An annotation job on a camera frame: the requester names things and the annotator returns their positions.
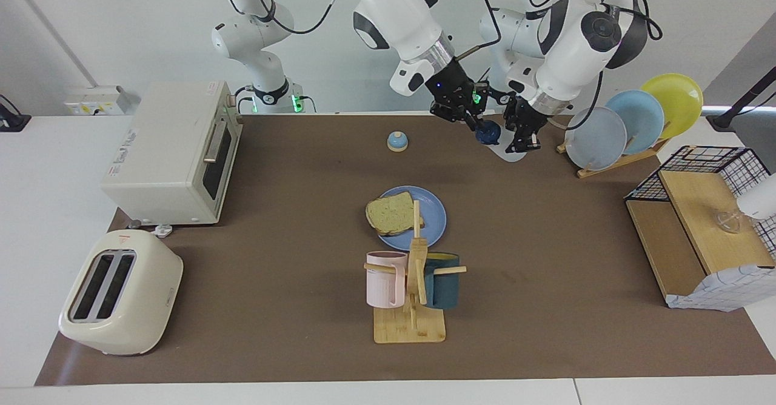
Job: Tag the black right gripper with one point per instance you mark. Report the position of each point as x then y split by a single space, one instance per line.
458 93

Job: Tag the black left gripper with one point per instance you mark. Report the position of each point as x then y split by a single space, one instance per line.
526 117

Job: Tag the clear bottle with blue cap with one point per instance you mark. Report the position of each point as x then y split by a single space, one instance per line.
512 150

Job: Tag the bread slice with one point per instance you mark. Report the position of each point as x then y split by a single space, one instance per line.
391 214

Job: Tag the grey plate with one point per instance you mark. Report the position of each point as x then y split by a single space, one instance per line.
597 141

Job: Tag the wooden plate rack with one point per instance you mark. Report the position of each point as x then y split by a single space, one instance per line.
612 164

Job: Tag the blue round plate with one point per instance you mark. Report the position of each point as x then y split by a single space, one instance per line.
433 220

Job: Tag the light blue plate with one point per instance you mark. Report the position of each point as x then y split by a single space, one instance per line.
642 120

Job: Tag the yellow plate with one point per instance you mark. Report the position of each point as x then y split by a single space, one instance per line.
679 99

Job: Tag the small blue round container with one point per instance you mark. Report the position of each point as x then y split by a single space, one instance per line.
397 143

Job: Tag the dark teal mug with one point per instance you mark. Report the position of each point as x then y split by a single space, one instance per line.
442 287

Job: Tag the pink mug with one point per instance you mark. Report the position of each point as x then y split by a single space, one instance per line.
382 284

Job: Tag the wooden shelf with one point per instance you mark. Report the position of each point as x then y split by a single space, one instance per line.
697 223

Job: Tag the black stand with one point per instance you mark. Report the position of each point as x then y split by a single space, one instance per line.
724 117

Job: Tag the wooden mug rack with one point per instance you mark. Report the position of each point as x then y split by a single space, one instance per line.
409 329

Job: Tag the clear glass cup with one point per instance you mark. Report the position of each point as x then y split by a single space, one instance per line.
729 223

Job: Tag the white cylindrical object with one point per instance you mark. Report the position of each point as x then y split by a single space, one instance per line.
761 202

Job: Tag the brown table mat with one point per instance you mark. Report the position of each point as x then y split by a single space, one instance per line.
291 332

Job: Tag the white toaster oven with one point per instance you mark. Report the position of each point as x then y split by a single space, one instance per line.
157 174

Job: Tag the cream two-slot toaster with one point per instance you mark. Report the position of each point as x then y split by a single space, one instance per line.
151 296

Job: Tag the white wall power strip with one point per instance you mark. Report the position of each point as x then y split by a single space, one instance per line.
91 100

